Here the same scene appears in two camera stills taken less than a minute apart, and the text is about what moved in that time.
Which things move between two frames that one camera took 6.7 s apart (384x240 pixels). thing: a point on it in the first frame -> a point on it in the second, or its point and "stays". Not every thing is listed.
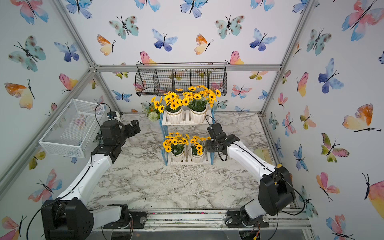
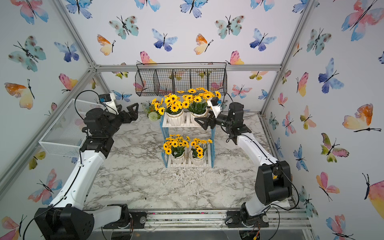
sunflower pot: [197, 99] stays
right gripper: [208, 146] -> [207, 123]
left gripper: [135, 126] -> [133, 116]
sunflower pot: [197, 148] stays
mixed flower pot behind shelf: [153, 108] stays
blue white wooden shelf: [188, 160] stays
